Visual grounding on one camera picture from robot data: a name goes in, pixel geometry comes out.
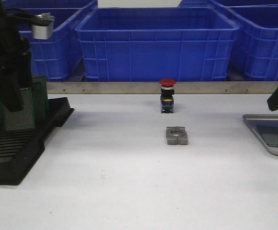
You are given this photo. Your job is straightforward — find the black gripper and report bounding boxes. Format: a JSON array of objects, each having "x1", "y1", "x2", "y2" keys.
[{"x1": 0, "y1": 1, "x2": 33, "y2": 112}]

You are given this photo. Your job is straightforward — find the green perforated circuit board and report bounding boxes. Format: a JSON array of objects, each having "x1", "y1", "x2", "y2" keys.
[{"x1": 256, "y1": 125, "x2": 278, "y2": 147}]

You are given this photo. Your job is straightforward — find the green board middle right row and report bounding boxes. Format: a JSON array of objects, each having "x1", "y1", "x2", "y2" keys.
[{"x1": 32, "y1": 82, "x2": 45, "y2": 122}]

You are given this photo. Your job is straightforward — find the green board rear right row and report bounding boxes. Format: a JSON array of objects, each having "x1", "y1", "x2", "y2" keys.
[{"x1": 33, "y1": 75, "x2": 49, "y2": 112}]

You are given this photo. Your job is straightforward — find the silver metal tray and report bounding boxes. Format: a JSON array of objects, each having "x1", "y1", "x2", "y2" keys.
[{"x1": 243, "y1": 114, "x2": 278, "y2": 156}]

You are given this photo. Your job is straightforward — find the green board front right row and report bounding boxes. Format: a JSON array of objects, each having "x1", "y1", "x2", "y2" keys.
[{"x1": 3, "y1": 87, "x2": 35, "y2": 131}]

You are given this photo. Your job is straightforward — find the black slotted board rack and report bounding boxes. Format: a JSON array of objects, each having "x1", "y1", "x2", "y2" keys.
[{"x1": 0, "y1": 97, "x2": 74, "y2": 185}]

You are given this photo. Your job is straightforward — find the right blue plastic crate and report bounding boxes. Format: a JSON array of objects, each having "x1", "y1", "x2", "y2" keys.
[{"x1": 226, "y1": 6, "x2": 278, "y2": 81}]

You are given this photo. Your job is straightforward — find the blue plastic crate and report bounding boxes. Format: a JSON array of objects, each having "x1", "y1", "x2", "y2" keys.
[
  {"x1": 18, "y1": 8, "x2": 85, "y2": 81},
  {"x1": 226, "y1": 6, "x2": 278, "y2": 81},
  {"x1": 76, "y1": 7, "x2": 238, "y2": 82}
]

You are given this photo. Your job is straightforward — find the left blue plastic crate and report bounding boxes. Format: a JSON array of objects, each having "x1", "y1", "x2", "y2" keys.
[{"x1": 18, "y1": 8, "x2": 85, "y2": 81}]

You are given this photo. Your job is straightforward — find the rear left blue crate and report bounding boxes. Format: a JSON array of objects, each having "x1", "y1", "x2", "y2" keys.
[{"x1": 2, "y1": 0, "x2": 98, "y2": 9}]

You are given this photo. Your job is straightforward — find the centre blue plastic crate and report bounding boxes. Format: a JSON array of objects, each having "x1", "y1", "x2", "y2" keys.
[{"x1": 76, "y1": 7, "x2": 238, "y2": 82}]

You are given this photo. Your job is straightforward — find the grey metal clamp block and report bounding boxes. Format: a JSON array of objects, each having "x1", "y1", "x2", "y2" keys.
[{"x1": 166, "y1": 126, "x2": 189, "y2": 145}]

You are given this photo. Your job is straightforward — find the red emergency stop button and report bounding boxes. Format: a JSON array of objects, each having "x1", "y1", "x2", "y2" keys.
[{"x1": 159, "y1": 79, "x2": 177, "y2": 114}]

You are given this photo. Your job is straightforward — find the rear right blue crate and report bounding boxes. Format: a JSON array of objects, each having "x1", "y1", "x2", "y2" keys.
[{"x1": 178, "y1": 0, "x2": 278, "y2": 8}]

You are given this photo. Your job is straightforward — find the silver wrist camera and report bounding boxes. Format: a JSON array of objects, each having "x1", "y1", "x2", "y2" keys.
[{"x1": 31, "y1": 12, "x2": 55, "y2": 40}]

